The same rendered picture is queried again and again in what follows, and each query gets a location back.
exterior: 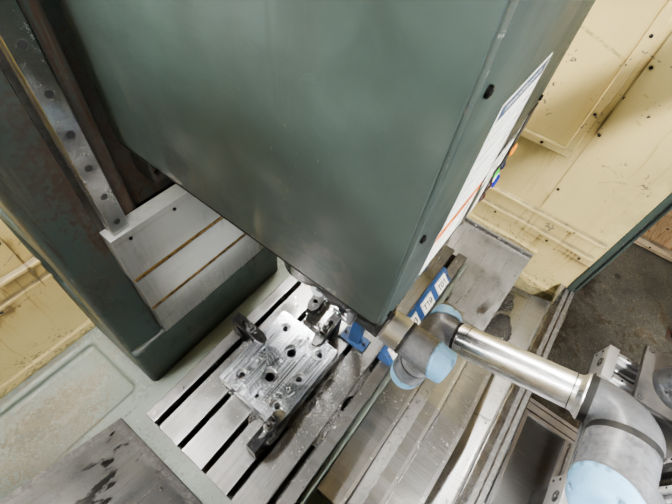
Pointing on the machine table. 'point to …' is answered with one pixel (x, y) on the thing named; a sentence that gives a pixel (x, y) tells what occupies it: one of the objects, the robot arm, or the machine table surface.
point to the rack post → (355, 336)
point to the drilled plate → (308, 369)
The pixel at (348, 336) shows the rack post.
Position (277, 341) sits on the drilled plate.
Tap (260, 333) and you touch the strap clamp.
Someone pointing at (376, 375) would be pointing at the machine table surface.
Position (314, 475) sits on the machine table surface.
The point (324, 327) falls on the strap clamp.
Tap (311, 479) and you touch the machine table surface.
